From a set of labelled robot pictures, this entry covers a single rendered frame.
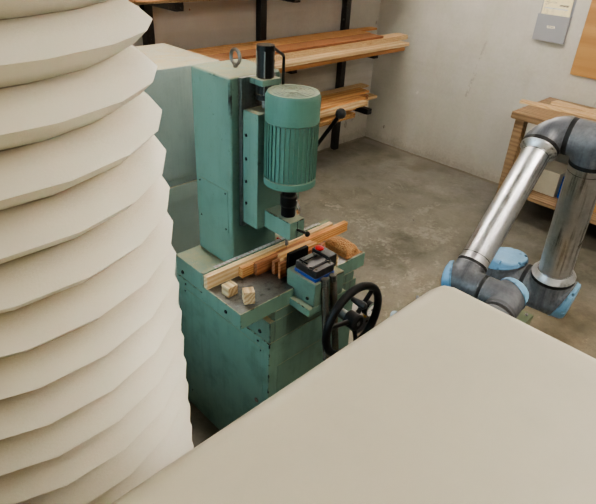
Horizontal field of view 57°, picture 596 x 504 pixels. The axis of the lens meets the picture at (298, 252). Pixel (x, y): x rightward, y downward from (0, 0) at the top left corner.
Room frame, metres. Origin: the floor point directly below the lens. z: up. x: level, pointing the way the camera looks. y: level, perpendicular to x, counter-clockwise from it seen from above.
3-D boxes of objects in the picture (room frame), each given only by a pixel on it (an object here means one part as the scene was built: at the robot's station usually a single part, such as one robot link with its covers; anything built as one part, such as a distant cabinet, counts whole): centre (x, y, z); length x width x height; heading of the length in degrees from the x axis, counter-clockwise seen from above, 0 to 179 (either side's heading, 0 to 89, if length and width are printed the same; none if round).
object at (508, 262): (1.78, -0.80, 0.83); 0.17 x 0.15 x 0.18; 52
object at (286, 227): (1.72, 0.05, 1.03); 0.14 x 0.07 x 0.09; 45
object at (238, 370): (1.79, 0.13, 0.36); 0.58 x 0.45 x 0.71; 45
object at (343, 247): (1.79, -0.16, 0.92); 0.14 x 0.09 x 0.04; 45
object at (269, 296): (1.60, 0.00, 0.87); 0.61 x 0.30 x 0.06; 135
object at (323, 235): (1.74, 0.00, 0.92); 0.54 x 0.02 x 0.04; 135
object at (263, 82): (1.80, 0.14, 1.54); 0.08 x 0.08 x 0.17; 45
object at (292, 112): (1.70, 0.04, 1.35); 0.18 x 0.18 x 0.31
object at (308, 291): (1.54, -0.06, 0.92); 0.15 x 0.13 x 0.09; 135
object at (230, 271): (1.69, 0.09, 0.93); 0.60 x 0.02 x 0.05; 135
